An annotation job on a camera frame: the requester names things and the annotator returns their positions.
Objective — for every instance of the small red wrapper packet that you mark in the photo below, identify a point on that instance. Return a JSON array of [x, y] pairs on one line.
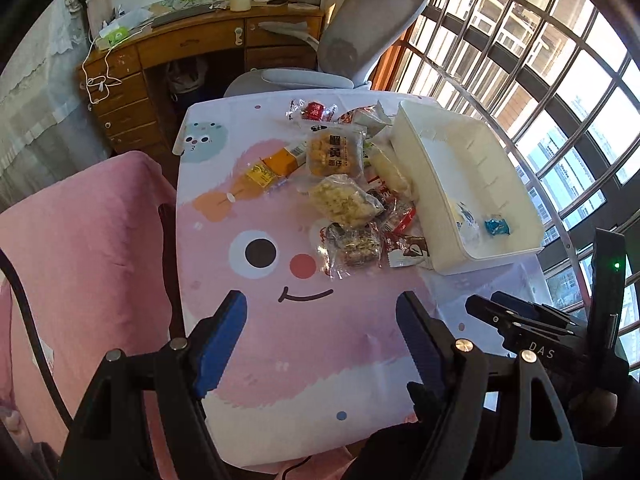
[[400, 216]]

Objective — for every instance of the pale crispy clump packet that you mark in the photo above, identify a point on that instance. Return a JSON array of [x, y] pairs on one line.
[[345, 201]]

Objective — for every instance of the dark bag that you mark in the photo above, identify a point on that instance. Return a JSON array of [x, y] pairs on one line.
[[186, 80]]

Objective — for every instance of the metal window grille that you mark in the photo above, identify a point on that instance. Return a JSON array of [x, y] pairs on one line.
[[550, 85]]

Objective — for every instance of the blueberry print packet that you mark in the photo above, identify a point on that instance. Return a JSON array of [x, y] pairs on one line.
[[466, 225]]

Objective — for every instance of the green snack packet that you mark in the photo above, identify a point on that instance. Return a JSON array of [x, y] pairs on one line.
[[369, 151]]

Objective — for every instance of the small yellow packet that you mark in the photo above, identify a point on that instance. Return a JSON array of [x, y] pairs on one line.
[[262, 174]]

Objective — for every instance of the white red printed packet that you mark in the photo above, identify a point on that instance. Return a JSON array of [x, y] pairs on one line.
[[372, 116]]

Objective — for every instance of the red snack packet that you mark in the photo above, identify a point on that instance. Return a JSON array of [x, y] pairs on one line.
[[316, 109]]

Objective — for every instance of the brown snowflake packet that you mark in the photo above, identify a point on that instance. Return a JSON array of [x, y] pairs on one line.
[[410, 252]]

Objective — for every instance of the white plastic bin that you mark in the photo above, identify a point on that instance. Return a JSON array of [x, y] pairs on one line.
[[450, 160]]

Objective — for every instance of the white lace cloth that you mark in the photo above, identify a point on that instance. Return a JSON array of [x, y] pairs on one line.
[[45, 110]]

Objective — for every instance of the person's right forearm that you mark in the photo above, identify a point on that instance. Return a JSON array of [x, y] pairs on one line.
[[629, 410]]

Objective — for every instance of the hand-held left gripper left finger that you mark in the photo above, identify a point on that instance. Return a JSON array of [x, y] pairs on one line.
[[222, 345]]

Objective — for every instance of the red white cookie packet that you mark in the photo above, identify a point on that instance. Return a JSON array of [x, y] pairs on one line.
[[382, 191]]

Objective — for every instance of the dark keyboard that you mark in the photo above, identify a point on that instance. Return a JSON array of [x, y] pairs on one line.
[[180, 16]]

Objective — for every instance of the grey office chair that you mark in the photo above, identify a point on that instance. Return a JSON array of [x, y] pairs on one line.
[[360, 25]]

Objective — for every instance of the yolk bread packet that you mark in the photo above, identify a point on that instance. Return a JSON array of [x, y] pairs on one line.
[[335, 152]]

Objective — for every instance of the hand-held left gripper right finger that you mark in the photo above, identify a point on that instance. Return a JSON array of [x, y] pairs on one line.
[[417, 345]]

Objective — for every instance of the person's right hand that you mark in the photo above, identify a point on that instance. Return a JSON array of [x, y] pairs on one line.
[[595, 407]]

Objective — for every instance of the nut bar packet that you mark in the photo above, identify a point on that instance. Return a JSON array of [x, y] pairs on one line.
[[352, 247]]

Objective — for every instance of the orange snack packet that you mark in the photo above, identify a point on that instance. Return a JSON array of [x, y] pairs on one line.
[[282, 160]]

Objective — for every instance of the white cup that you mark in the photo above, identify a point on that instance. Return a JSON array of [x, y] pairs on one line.
[[240, 2]]

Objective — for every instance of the wooden desk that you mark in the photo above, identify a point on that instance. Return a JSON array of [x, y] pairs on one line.
[[200, 45]]

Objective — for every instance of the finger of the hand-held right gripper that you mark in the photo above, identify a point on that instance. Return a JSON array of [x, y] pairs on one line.
[[530, 309], [495, 317]]

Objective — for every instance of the blue candy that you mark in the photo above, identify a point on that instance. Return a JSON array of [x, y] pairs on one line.
[[497, 225]]

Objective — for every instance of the long bread packet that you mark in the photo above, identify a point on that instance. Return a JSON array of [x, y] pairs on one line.
[[392, 170]]

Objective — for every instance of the green tissue box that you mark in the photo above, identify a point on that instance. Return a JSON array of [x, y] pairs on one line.
[[112, 39]]

